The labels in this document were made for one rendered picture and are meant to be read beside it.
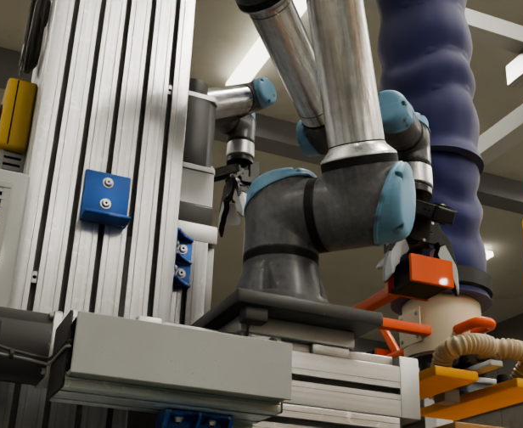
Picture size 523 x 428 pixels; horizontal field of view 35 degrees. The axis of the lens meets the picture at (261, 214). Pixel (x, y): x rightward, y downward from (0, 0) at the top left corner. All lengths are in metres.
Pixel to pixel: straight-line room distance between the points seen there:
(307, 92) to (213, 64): 4.37
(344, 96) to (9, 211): 0.51
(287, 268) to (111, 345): 0.35
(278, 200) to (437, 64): 0.88
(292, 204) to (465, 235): 0.71
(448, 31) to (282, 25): 0.79
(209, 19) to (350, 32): 4.20
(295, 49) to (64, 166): 0.43
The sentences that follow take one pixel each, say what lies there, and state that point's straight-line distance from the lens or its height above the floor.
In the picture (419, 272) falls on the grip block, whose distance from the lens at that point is 1.44.
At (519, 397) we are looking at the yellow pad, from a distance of 1.83.
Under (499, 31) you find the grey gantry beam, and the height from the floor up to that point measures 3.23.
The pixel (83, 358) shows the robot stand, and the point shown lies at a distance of 0.94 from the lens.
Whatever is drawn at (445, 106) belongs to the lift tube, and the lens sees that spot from 1.98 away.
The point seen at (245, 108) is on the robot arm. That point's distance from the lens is 2.06.
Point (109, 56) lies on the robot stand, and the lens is 1.48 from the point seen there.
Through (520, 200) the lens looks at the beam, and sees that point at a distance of 7.41.
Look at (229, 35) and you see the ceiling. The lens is 5.54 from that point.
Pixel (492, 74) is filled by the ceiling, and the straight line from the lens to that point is 6.01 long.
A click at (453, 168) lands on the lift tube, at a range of 1.92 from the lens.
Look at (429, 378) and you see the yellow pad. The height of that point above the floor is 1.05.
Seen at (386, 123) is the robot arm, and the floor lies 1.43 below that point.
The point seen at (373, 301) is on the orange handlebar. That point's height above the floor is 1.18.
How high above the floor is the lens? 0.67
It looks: 25 degrees up
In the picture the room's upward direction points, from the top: 2 degrees clockwise
